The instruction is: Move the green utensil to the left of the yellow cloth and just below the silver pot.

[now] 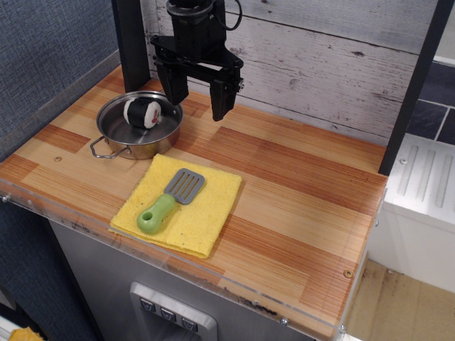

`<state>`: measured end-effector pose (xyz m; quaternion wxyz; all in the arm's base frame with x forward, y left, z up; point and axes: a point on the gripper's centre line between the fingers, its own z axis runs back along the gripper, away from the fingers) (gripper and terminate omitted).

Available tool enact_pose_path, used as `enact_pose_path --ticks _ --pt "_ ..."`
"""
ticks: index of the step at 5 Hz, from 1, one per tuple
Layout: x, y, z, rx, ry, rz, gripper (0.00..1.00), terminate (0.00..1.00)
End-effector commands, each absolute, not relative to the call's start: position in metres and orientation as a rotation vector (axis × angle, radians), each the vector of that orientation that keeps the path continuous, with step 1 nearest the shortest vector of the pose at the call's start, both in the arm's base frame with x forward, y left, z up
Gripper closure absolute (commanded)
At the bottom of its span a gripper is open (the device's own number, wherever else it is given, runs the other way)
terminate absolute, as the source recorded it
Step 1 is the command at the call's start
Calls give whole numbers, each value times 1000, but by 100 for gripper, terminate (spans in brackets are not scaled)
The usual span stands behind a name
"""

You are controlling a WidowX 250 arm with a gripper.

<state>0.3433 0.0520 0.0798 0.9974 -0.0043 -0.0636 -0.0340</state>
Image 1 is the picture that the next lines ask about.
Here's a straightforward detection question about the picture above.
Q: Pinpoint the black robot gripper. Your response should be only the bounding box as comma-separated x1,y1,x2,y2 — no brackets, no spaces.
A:
150,9,243,121

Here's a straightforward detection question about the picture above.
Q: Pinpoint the black left upright post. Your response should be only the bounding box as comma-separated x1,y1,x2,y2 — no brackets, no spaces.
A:
111,0,151,92

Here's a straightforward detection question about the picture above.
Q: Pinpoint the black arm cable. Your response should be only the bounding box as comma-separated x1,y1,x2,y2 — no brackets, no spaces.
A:
211,0,243,32

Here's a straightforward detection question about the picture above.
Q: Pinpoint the green handled grey spatula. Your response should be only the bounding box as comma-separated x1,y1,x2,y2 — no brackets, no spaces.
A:
136,168,205,234

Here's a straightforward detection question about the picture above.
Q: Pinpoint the yellow cloth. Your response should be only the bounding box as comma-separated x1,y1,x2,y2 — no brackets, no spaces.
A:
110,154,242,259

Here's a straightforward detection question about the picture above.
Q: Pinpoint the black right upright post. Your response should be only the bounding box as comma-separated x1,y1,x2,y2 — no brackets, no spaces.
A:
378,0,454,176

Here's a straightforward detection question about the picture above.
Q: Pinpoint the silver dispenser panel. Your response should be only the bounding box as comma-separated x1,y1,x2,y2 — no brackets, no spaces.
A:
129,281,218,340

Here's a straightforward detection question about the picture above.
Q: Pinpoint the yellow object bottom left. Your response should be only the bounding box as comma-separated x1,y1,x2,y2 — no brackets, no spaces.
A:
8,328,43,341

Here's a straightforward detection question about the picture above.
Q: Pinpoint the white ribbed cabinet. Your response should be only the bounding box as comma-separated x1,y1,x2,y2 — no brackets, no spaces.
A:
368,134,454,292

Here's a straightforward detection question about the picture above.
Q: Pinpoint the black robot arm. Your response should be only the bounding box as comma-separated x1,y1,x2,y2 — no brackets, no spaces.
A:
151,0,243,121

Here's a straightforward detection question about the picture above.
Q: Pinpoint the plush sushi roll toy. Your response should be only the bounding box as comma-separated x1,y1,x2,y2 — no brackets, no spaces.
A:
123,98,161,129

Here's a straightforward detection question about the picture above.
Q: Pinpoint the black upright post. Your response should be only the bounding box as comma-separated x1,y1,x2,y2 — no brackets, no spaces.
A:
378,0,454,176
111,0,151,92

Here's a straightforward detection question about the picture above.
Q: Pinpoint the clear acrylic edge guard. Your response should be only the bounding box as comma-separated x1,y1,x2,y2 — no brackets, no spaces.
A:
1,169,387,340

